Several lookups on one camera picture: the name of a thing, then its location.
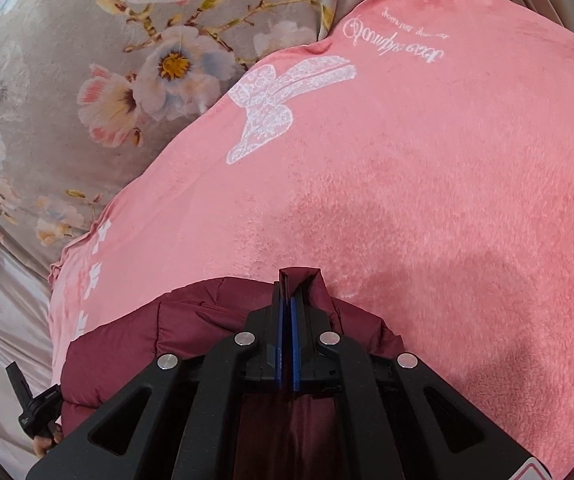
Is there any pink printed blanket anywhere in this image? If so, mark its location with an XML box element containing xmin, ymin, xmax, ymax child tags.
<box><xmin>47</xmin><ymin>0</ymin><xmax>574</xmax><ymax>476</ymax></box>

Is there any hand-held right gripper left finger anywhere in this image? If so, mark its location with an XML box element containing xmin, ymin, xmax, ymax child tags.
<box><xmin>26</xmin><ymin>280</ymin><xmax>288</xmax><ymax>480</ymax></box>

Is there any silver satin curtain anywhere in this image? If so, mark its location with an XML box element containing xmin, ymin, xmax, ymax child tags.
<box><xmin>0</xmin><ymin>232</ymin><xmax>68</xmax><ymax>461</ymax></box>

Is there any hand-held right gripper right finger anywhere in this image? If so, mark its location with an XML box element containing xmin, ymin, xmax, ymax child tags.
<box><xmin>289</xmin><ymin>294</ymin><xmax>554</xmax><ymax>480</ymax></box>

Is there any person's left hand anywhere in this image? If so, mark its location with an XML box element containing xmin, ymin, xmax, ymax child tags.
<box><xmin>33</xmin><ymin>421</ymin><xmax>64</xmax><ymax>458</ymax></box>

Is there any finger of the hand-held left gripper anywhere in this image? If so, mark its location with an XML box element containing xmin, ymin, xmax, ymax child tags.
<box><xmin>6</xmin><ymin>360</ymin><xmax>32</xmax><ymax>407</ymax></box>

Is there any maroon puffer jacket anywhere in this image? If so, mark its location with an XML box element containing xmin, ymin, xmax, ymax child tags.
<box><xmin>59</xmin><ymin>267</ymin><xmax>408</xmax><ymax>480</ymax></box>

